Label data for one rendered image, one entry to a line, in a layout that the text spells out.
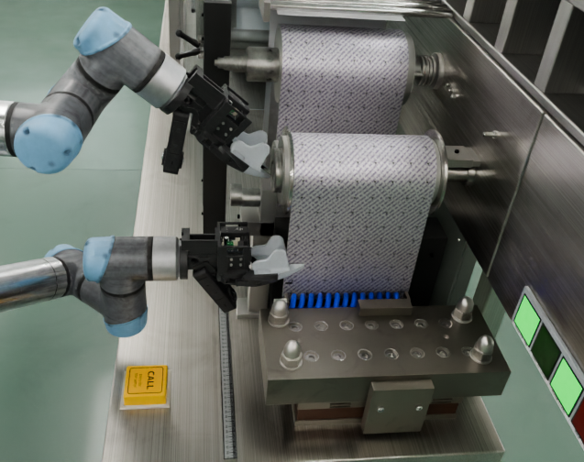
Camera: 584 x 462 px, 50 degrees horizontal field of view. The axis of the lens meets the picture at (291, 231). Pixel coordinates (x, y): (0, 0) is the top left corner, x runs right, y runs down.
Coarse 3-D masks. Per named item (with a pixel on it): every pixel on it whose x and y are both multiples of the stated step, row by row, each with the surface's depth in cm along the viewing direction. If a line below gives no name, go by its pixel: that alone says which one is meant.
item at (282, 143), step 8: (280, 144) 106; (288, 152) 100; (288, 160) 100; (440, 160) 104; (288, 168) 100; (440, 168) 104; (288, 176) 100; (440, 176) 104; (288, 184) 101; (280, 192) 107; (280, 200) 106; (432, 200) 106
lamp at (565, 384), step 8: (560, 368) 82; (568, 368) 80; (560, 376) 82; (568, 376) 80; (552, 384) 84; (560, 384) 82; (568, 384) 80; (576, 384) 78; (560, 392) 82; (568, 392) 80; (576, 392) 78; (560, 400) 82; (568, 400) 80; (576, 400) 78; (568, 408) 80
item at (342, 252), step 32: (320, 224) 105; (352, 224) 106; (384, 224) 107; (416, 224) 108; (288, 256) 109; (320, 256) 109; (352, 256) 110; (384, 256) 111; (416, 256) 112; (288, 288) 113; (320, 288) 114; (352, 288) 115; (384, 288) 116
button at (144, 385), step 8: (128, 368) 110; (136, 368) 110; (144, 368) 110; (152, 368) 111; (160, 368) 111; (128, 376) 109; (136, 376) 109; (144, 376) 109; (152, 376) 109; (160, 376) 109; (128, 384) 107; (136, 384) 108; (144, 384) 108; (152, 384) 108; (160, 384) 108; (128, 392) 106; (136, 392) 106; (144, 392) 106; (152, 392) 106; (160, 392) 107; (128, 400) 106; (136, 400) 106; (144, 400) 106; (152, 400) 106; (160, 400) 107
